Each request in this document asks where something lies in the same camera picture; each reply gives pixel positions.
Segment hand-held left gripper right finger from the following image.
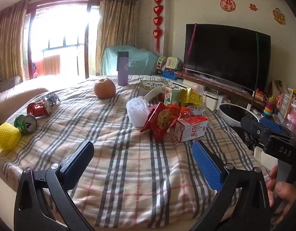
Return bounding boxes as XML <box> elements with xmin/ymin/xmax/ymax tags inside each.
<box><xmin>190</xmin><ymin>140</ymin><xmax>272</xmax><ymax>231</ymax></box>

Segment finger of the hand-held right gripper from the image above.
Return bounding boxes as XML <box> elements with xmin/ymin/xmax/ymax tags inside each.
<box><xmin>260</xmin><ymin>117</ymin><xmax>295</xmax><ymax>140</ymax></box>
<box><xmin>241</xmin><ymin>116</ymin><xmax>271</xmax><ymax>140</ymax></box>

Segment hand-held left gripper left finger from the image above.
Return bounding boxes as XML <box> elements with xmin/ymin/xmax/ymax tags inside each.
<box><xmin>14</xmin><ymin>140</ymin><xmax>95</xmax><ymax>231</ymax></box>

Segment white trash bin black liner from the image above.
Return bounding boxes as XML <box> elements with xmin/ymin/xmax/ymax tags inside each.
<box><xmin>216</xmin><ymin>103</ymin><xmax>262</xmax><ymax>153</ymax></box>

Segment white red milk carton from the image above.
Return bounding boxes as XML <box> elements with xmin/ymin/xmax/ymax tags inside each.
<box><xmin>173</xmin><ymin>115</ymin><xmax>209</xmax><ymax>143</ymax></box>

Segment red wrapper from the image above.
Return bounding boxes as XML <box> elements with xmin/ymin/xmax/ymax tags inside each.
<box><xmin>167</xmin><ymin>103</ymin><xmax>195</xmax><ymax>126</ymax></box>

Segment gold snack bag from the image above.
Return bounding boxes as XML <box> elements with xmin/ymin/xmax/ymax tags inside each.
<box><xmin>180</xmin><ymin>87</ymin><xmax>203</xmax><ymax>109</ymax></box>

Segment red snack bag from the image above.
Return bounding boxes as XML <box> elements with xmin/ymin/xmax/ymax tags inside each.
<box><xmin>140</xmin><ymin>102</ymin><xmax>180</xmax><ymax>142</ymax></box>

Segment white foam fruit net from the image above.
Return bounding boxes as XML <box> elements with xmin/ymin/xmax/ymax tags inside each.
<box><xmin>126</xmin><ymin>96</ymin><xmax>151</xmax><ymax>127</ymax></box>

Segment green drink carton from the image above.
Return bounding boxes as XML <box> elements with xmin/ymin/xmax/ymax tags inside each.
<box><xmin>164</xmin><ymin>87</ymin><xmax>182</xmax><ymax>107</ymax></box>

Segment person's right hand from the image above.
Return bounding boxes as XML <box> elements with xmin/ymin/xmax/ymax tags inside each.
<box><xmin>267</xmin><ymin>165</ymin><xmax>296</xmax><ymax>207</ymax></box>

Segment white furniture panel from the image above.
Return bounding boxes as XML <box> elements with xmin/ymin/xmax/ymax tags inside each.
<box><xmin>253</xmin><ymin>147</ymin><xmax>278</xmax><ymax>165</ymax></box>

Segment clear plastic storage boxes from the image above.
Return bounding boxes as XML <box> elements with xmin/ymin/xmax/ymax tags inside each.
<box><xmin>278</xmin><ymin>89</ymin><xmax>296</xmax><ymax>135</ymax></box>

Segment brown paper bag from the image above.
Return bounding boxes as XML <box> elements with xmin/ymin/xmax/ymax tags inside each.
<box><xmin>268</xmin><ymin>80</ymin><xmax>287</xmax><ymax>99</ymax></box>

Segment white television cabinet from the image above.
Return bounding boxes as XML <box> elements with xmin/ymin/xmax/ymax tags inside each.
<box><xmin>173</xmin><ymin>77</ymin><xmax>266</xmax><ymax>117</ymax></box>

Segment plaid blanket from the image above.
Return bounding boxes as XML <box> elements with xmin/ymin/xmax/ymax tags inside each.
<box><xmin>0</xmin><ymin>74</ymin><xmax>271</xmax><ymax>224</ymax></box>

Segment brown television shelf board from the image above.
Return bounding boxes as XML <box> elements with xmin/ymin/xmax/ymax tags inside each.
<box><xmin>174</xmin><ymin>71</ymin><xmax>266</xmax><ymax>106</ymax></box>

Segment green drink can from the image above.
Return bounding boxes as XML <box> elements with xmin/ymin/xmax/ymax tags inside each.
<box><xmin>14</xmin><ymin>114</ymin><xmax>38</xmax><ymax>134</ymax></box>

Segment red drink can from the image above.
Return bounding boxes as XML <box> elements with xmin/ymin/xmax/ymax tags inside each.
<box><xmin>27</xmin><ymin>100</ymin><xmax>53</xmax><ymax>117</ymax></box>

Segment silver foil wrapper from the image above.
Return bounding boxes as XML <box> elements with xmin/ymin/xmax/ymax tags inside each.
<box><xmin>43</xmin><ymin>93</ymin><xmax>61</xmax><ymax>106</ymax></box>

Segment black television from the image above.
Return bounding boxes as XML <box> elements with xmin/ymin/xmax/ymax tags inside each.
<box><xmin>183</xmin><ymin>23</ymin><xmax>271</xmax><ymax>92</ymax></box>

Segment yellow foam fruit net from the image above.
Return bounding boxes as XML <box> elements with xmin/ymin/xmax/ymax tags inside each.
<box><xmin>0</xmin><ymin>122</ymin><xmax>22</xmax><ymax>152</ymax></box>

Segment apple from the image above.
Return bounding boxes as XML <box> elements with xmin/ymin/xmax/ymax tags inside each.
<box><xmin>94</xmin><ymin>78</ymin><xmax>116</xmax><ymax>99</ymax></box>

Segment beige sofa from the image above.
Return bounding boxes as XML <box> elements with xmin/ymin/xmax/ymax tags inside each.
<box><xmin>0</xmin><ymin>76</ymin><xmax>50</xmax><ymax>123</ymax></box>

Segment blue toy cash register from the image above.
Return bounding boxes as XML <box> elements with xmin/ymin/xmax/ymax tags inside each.
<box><xmin>162</xmin><ymin>68</ymin><xmax>181</xmax><ymax>80</ymax></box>

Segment yellow green toy phone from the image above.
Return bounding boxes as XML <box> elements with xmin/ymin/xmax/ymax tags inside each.
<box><xmin>166</xmin><ymin>56</ymin><xmax>183</xmax><ymax>74</ymax></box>

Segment green picture book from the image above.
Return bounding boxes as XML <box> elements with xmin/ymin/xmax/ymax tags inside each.
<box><xmin>140</xmin><ymin>79</ymin><xmax>174</xmax><ymax>92</ymax></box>

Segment purple water bottle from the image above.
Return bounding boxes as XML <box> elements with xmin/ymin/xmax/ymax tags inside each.
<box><xmin>117</xmin><ymin>51</ymin><xmax>129</xmax><ymax>86</ymax></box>

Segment orange hanging towel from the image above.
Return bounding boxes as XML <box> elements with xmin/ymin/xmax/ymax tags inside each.
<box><xmin>41</xmin><ymin>54</ymin><xmax>61</xmax><ymax>76</ymax></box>

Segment teal furniture cover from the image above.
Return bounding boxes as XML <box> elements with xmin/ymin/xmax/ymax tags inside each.
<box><xmin>100</xmin><ymin>45</ymin><xmax>160</xmax><ymax>76</ymax></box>

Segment beige curtain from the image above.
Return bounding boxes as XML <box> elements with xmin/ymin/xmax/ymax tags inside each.
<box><xmin>95</xmin><ymin>0</ymin><xmax>139</xmax><ymax>76</ymax></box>
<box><xmin>0</xmin><ymin>0</ymin><xmax>28</xmax><ymax>80</ymax></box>

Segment red heart hanging decoration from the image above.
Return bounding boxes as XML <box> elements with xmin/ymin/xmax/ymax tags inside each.
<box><xmin>153</xmin><ymin>0</ymin><xmax>164</xmax><ymax>53</ymax></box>

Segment rainbow stacking ring toy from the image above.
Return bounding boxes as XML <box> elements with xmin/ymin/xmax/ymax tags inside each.
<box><xmin>263</xmin><ymin>97</ymin><xmax>278</xmax><ymax>118</ymax></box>

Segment cartoon figure wall sticker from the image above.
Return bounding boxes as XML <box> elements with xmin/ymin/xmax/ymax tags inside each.
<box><xmin>273</xmin><ymin>8</ymin><xmax>286</xmax><ymax>25</ymax></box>

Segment round red wall sticker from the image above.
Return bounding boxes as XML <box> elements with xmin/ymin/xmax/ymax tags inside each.
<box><xmin>220</xmin><ymin>0</ymin><xmax>236</xmax><ymax>12</ymax></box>

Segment brown balcony door frame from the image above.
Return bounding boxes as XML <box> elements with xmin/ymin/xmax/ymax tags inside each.
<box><xmin>23</xmin><ymin>0</ymin><xmax>100</xmax><ymax>80</ymax></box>

